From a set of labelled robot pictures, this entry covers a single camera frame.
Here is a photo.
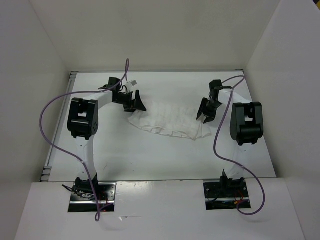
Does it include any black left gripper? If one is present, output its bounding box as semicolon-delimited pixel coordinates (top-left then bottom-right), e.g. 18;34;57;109
113;90;147;114

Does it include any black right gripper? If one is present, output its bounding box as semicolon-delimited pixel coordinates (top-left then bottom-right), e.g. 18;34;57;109
197;97;223;124

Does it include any white pleated skirt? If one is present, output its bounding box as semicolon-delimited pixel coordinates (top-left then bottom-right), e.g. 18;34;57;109
128;100;212;141

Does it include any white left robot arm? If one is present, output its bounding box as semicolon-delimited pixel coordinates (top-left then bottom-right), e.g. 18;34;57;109
67;77;147;200

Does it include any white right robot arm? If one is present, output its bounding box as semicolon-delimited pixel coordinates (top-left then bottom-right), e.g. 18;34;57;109
196;79;264;198

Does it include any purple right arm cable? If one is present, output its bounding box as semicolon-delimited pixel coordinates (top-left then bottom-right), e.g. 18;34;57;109
213;75;266;216

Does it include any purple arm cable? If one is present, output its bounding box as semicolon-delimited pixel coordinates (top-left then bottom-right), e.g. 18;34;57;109
39;58;131;222
213;75;266;216

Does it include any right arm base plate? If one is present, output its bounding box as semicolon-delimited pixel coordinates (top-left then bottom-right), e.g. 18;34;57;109
203;181;251;211

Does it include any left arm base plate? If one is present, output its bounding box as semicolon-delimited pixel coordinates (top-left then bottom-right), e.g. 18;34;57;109
68;182;117;213

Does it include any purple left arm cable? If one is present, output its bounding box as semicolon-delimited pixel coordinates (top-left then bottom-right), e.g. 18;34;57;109
39;58;131;222

